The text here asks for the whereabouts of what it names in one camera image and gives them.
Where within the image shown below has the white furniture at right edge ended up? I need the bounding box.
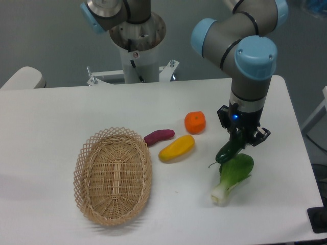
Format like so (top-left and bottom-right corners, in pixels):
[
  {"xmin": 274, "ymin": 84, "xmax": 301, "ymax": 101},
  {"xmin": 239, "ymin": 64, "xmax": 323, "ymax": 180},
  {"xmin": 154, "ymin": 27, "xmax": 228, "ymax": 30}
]
[{"xmin": 300, "ymin": 86, "xmax": 326, "ymax": 135}]

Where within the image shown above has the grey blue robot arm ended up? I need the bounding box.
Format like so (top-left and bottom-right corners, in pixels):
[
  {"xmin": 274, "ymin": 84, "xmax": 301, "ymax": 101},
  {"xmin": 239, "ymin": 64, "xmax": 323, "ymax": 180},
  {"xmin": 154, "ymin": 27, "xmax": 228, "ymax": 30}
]
[{"xmin": 80, "ymin": 1, "xmax": 288, "ymax": 148}]

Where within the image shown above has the yellow mango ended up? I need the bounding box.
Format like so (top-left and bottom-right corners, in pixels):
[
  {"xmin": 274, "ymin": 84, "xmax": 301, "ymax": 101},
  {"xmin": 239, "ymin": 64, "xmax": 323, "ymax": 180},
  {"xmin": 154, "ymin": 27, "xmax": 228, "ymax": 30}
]
[{"xmin": 158, "ymin": 135, "xmax": 195, "ymax": 162}]

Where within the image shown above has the green bok choy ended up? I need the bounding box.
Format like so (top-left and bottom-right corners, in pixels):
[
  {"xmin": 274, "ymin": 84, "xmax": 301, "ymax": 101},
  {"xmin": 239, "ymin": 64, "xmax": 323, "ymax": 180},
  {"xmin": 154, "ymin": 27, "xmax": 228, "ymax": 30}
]
[{"xmin": 211, "ymin": 154, "xmax": 254, "ymax": 206}]

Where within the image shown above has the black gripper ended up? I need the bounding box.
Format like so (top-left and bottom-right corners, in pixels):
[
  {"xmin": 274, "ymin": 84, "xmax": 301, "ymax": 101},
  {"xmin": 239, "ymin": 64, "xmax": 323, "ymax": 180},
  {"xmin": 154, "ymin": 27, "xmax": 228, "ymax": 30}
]
[{"xmin": 217, "ymin": 99, "xmax": 271, "ymax": 149}]

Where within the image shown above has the purple sweet potato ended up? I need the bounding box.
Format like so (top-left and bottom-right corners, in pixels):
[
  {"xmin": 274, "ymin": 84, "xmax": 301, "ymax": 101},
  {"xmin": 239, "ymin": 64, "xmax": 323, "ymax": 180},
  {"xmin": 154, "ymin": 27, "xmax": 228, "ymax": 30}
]
[{"xmin": 144, "ymin": 129, "xmax": 175, "ymax": 146}]

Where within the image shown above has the orange tangerine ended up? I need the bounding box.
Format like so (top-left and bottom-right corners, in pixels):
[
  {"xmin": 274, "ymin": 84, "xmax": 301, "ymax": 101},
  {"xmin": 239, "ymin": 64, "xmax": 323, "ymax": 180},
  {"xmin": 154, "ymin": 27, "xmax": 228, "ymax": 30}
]
[{"xmin": 184, "ymin": 111, "xmax": 206, "ymax": 134}]

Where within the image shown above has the woven wicker basket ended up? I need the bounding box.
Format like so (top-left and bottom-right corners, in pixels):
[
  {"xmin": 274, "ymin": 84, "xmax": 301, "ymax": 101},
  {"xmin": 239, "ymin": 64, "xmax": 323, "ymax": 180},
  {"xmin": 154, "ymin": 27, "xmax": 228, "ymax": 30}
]
[{"xmin": 73, "ymin": 127, "xmax": 152, "ymax": 226}]

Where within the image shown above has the dark green cucumber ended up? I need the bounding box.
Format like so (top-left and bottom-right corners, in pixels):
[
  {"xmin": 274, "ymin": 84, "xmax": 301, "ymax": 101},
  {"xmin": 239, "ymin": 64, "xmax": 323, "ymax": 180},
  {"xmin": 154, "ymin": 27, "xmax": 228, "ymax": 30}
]
[{"xmin": 208, "ymin": 130, "xmax": 246, "ymax": 168}]

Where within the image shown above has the black device at right edge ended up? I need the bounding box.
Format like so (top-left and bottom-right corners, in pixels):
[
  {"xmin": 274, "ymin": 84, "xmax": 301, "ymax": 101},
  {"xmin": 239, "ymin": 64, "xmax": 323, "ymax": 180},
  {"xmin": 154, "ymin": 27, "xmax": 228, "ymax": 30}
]
[{"xmin": 307, "ymin": 207, "xmax": 326, "ymax": 233}]

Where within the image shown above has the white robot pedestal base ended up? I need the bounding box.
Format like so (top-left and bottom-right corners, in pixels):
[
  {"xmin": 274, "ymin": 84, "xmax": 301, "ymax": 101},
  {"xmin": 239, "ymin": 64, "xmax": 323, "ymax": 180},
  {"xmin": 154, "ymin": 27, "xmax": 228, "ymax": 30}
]
[{"xmin": 87, "ymin": 12, "xmax": 179, "ymax": 86}]

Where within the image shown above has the white chair at left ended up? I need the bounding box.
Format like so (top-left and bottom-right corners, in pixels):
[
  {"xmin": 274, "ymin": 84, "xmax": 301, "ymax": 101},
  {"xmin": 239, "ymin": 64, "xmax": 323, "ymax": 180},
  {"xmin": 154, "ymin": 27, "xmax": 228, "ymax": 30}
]
[{"xmin": 1, "ymin": 66, "xmax": 46, "ymax": 91}]

